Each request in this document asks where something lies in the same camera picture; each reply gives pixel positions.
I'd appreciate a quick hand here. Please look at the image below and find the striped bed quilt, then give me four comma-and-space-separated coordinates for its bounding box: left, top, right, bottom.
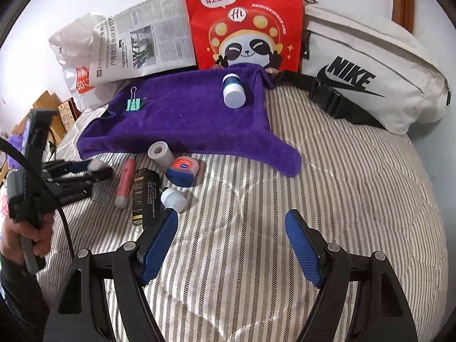
36, 78, 449, 342

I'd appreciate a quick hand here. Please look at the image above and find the grey tape roll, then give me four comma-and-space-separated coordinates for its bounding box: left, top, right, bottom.
148, 141, 175, 169

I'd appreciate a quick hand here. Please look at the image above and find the purple towel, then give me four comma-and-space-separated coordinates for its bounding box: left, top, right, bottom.
76, 62, 303, 178

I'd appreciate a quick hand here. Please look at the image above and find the white waist bag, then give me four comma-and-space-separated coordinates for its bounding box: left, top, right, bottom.
272, 0, 456, 137

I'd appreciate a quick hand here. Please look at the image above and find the green binder clip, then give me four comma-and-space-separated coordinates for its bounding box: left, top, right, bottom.
125, 86, 148, 113

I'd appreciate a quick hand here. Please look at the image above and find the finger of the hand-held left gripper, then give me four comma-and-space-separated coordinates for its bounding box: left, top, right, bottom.
50, 167, 115, 207
42, 160, 92, 176

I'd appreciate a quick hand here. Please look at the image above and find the black cable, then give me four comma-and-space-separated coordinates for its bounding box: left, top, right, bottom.
0, 137, 76, 259

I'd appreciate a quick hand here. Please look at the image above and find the brown patterned box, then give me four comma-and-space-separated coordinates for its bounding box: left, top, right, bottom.
57, 99, 82, 131

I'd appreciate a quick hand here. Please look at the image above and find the wooden cabinet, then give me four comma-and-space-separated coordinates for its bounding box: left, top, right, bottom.
11, 91, 61, 138

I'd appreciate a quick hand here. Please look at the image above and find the white jar with blue label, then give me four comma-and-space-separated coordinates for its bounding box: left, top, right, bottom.
221, 74, 247, 108

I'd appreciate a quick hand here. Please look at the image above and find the purple cloth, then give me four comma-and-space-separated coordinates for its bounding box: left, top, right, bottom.
5, 133, 27, 170

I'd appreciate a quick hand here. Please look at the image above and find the red panda paper bag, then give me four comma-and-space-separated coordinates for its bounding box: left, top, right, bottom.
181, 0, 304, 75

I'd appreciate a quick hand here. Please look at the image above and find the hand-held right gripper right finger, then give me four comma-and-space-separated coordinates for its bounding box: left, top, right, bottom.
284, 209, 419, 342

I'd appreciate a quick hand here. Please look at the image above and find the black tube with gold ends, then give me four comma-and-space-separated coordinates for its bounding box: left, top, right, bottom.
132, 168, 148, 227

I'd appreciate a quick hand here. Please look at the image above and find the pink tube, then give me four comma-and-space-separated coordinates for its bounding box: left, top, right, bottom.
114, 156, 137, 209

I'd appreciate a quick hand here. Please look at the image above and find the blue tin with orange label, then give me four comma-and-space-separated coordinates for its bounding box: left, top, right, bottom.
166, 155, 200, 188

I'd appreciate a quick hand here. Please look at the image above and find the white plastic bag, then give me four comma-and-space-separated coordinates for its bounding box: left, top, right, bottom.
48, 12, 118, 111

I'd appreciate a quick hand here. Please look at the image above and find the person's left forearm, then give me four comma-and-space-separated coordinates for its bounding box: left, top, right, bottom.
0, 247, 48, 328

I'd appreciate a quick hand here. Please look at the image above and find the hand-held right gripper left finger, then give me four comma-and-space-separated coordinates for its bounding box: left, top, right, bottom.
44, 207, 179, 342

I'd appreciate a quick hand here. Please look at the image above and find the person's left hand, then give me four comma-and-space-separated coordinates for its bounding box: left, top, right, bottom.
0, 210, 55, 266

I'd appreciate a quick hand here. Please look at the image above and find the wooden headboard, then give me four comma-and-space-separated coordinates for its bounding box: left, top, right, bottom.
390, 0, 416, 32

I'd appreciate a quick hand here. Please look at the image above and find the small white round cap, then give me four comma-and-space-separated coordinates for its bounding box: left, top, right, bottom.
160, 187, 188, 212

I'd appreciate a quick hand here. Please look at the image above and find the folded newspaper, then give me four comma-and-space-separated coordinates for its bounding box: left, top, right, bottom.
88, 0, 198, 86

